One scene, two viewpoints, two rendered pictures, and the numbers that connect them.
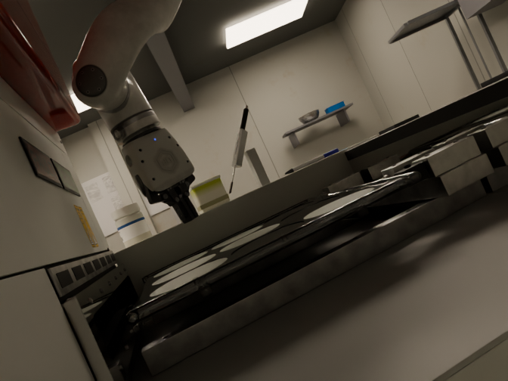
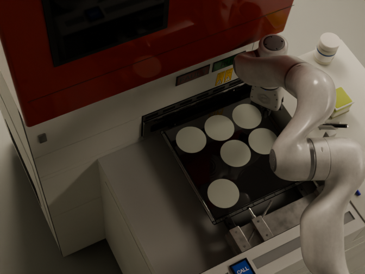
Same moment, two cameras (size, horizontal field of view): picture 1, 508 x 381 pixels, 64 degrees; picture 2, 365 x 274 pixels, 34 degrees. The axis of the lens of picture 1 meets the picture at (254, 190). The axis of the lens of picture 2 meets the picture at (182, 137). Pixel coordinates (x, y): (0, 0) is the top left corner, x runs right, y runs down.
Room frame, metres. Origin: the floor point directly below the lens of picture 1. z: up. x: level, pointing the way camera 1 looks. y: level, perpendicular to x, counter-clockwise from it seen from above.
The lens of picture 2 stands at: (0.11, -0.81, 2.58)
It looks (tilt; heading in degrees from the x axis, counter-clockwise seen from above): 59 degrees down; 69
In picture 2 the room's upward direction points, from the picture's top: 8 degrees clockwise
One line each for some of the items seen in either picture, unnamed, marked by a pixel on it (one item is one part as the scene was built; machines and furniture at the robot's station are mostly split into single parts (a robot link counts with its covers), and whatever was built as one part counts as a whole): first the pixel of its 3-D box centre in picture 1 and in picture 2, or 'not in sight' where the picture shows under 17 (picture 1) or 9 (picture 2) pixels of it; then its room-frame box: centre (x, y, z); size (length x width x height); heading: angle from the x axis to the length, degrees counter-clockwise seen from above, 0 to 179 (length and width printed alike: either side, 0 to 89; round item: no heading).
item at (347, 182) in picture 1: (342, 186); (326, 198); (0.86, -0.18, 0.89); 0.08 x 0.03 x 0.03; 104
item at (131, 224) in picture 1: (131, 225); (326, 48); (1.01, 0.31, 1.01); 0.07 x 0.07 x 0.10
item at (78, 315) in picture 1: (117, 306); (200, 106); (0.56, 0.24, 0.89); 0.44 x 0.02 x 0.10; 14
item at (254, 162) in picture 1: (245, 160); (326, 131); (0.89, -0.01, 1.03); 0.06 x 0.04 x 0.13; 104
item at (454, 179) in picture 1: (391, 190); (281, 223); (0.70, -0.22, 0.87); 0.36 x 0.08 x 0.03; 14
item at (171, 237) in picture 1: (252, 222); (346, 134); (1.02, 0.04, 0.89); 0.62 x 0.35 x 0.14; 104
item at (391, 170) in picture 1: (410, 167); (262, 229); (0.63, -0.24, 0.89); 0.08 x 0.03 x 0.03; 104
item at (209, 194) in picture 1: (209, 195); (335, 103); (0.97, 0.10, 1.00); 0.07 x 0.07 x 0.07; 15
